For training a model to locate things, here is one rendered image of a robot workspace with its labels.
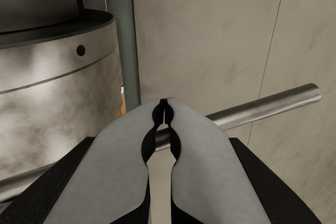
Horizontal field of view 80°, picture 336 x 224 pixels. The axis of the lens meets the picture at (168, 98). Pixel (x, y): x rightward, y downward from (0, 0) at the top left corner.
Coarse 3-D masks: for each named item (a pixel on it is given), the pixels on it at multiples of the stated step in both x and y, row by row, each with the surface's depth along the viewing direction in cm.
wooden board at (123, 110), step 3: (123, 93) 56; (123, 96) 56; (123, 99) 57; (123, 102) 57; (123, 105) 58; (123, 108) 58; (120, 111) 59; (123, 111) 58; (117, 114) 60; (120, 114) 61; (117, 117) 61
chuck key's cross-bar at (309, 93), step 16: (272, 96) 12; (288, 96) 12; (304, 96) 12; (320, 96) 12; (224, 112) 12; (240, 112) 12; (256, 112) 12; (272, 112) 12; (224, 128) 12; (160, 144) 12; (16, 176) 12; (32, 176) 12; (0, 192) 12; (16, 192) 12
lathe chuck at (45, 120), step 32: (96, 64) 22; (0, 96) 16; (32, 96) 17; (64, 96) 20; (96, 96) 23; (0, 128) 17; (32, 128) 18; (64, 128) 21; (96, 128) 24; (0, 160) 18; (32, 160) 20
